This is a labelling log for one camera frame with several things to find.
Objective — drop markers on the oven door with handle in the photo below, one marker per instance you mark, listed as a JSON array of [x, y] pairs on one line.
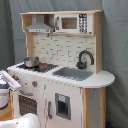
[[28, 102]]

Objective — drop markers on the grey ice dispenser panel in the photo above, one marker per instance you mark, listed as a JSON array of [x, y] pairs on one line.
[[63, 108]]

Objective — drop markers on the grey cabinet door handle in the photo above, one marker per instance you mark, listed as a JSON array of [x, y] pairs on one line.
[[49, 110]]

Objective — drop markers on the grey range hood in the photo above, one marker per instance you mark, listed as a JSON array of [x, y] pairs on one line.
[[40, 26]]

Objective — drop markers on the black toy faucet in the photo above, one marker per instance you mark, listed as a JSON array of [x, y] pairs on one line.
[[82, 63]]

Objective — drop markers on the toy microwave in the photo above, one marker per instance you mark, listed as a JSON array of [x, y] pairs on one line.
[[73, 23]]

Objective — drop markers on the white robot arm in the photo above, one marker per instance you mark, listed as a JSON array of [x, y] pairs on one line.
[[28, 120]]

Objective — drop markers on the small metal pot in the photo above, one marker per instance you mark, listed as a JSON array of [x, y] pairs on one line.
[[31, 61]]

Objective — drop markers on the black stovetop with red burners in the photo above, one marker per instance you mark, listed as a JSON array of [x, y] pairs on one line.
[[42, 67]]

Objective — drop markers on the grey backdrop curtain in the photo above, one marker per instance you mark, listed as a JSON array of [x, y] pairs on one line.
[[114, 35]]

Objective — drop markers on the wooden toy kitchen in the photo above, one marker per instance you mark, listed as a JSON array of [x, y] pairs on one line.
[[87, 97]]

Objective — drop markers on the grey toy sink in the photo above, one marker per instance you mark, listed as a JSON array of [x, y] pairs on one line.
[[72, 73]]

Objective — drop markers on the right red stove knob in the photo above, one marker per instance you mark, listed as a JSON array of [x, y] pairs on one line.
[[34, 83]]

